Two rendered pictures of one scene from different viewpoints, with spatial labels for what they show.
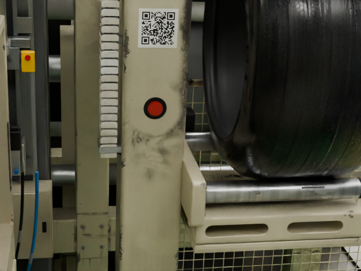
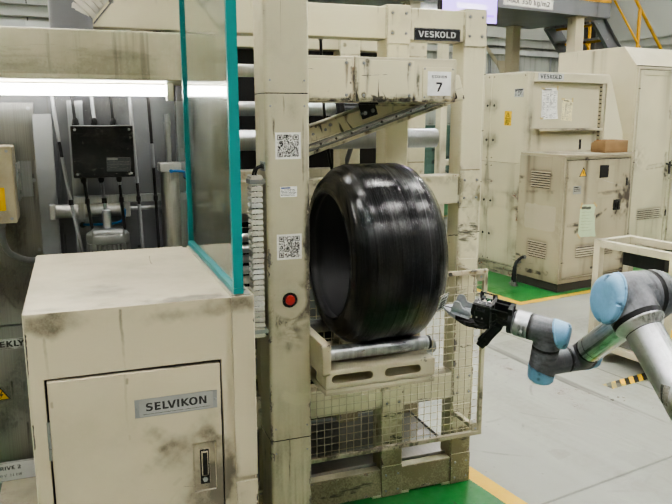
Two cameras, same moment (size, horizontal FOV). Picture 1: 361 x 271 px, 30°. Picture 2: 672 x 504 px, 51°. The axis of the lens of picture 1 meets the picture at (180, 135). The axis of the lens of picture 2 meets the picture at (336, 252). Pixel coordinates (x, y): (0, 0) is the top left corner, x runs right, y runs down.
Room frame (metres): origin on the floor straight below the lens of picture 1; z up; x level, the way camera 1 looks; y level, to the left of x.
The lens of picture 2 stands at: (-0.74, 0.25, 1.60)
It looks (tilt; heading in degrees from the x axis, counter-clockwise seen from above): 11 degrees down; 350
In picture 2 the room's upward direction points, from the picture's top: straight up
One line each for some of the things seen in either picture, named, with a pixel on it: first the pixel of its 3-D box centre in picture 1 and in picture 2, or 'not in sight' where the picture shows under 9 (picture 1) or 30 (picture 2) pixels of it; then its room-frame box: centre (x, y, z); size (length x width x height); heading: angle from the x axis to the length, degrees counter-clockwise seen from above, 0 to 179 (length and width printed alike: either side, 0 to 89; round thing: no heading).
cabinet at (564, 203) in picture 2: not in sight; (573, 218); (5.46, -3.08, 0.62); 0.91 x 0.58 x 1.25; 110
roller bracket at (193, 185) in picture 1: (182, 165); (306, 340); (1.36, -0.01, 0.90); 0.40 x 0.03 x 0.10; 11
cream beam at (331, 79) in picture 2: not in sight; (362, 81); (1.71, -0.25, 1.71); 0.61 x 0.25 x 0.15; 101
